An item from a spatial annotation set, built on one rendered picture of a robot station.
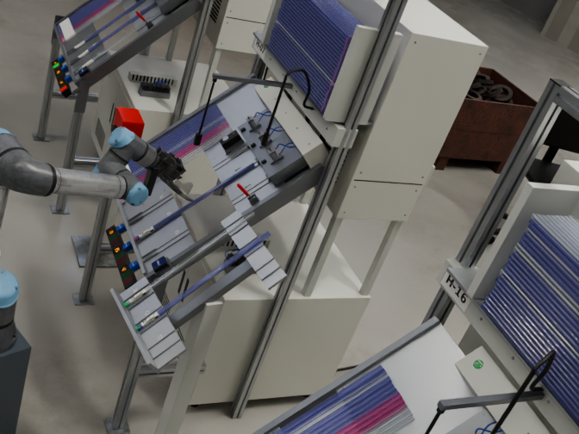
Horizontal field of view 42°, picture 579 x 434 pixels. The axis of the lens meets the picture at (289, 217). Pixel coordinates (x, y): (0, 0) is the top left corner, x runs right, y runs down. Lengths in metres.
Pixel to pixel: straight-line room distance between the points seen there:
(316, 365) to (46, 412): 1.09
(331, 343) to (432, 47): 1.32
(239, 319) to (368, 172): 0.74
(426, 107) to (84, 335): 1.76
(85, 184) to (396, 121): 1.05
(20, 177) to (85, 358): 1.31
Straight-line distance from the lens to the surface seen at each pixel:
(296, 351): 3.16
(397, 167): 2.74
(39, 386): 3.21
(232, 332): 2.94
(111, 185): 2.38
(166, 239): 2.71
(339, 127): 2.48
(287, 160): 2.59
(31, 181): 2.21
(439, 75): 2.62
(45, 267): 3.76
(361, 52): 2.40
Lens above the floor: 2.32
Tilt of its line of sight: 30 degrees down
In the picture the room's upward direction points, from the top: 21 degrees clockwise
